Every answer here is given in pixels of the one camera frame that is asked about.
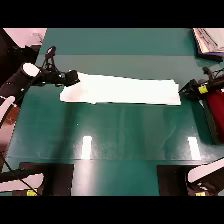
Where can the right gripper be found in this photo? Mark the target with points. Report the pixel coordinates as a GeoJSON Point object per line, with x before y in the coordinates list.
{"type": "Point", "coordinates": [190, 89]}

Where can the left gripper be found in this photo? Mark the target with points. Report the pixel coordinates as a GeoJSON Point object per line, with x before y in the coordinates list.
{"type": "Point", "coordinates": [71, 77]}

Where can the white T-shirt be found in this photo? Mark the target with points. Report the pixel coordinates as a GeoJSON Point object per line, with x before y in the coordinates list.
{"type": "Point", "coordinates": [126, 90]}

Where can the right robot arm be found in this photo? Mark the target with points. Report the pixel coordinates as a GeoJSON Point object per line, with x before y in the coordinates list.
{"type": "Point", "coordinates": [216, 82]}

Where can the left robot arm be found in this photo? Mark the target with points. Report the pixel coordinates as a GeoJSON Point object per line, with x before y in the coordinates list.
{"type": "Point", "coordinates": [13, 83]}

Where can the red garment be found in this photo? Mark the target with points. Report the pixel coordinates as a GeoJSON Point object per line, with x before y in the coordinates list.
{"type": "Point", "coordinates": [217, 113]}

